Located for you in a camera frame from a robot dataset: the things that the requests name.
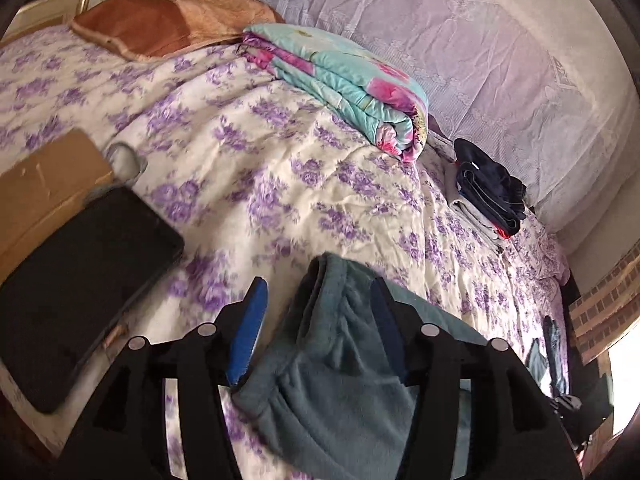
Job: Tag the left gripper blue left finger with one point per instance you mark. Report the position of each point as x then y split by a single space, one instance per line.
238 327

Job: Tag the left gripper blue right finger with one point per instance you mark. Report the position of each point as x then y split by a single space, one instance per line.
399 328

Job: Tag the dark green fleece pants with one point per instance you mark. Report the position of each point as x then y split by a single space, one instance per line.
322 396

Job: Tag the folded grey garment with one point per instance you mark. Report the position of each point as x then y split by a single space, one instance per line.
466 210

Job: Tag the folded red garment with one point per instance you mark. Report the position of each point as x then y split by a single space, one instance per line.
503 234

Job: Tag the blue denim jeans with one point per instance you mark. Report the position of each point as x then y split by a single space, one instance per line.
550 359

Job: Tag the purple floral bed quilt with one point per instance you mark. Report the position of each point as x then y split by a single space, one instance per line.
258 178

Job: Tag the folded black pants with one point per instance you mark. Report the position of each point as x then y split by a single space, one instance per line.
498 196

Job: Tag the black tablet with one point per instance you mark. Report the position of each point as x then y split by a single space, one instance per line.
68 294

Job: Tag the clear phone case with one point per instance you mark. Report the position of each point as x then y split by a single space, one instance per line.
127 165

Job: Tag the striped beige curtain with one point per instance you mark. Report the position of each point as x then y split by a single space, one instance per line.
604 314

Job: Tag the folded colourful floral blanket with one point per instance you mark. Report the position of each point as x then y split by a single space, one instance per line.
383 103

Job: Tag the brown cardboard box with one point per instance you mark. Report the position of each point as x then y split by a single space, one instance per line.
44 190

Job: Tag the lavender lace headboard cover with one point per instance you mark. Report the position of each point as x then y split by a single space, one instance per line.
539 85

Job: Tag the brown orange pillow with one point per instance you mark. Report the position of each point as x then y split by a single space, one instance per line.
152 30

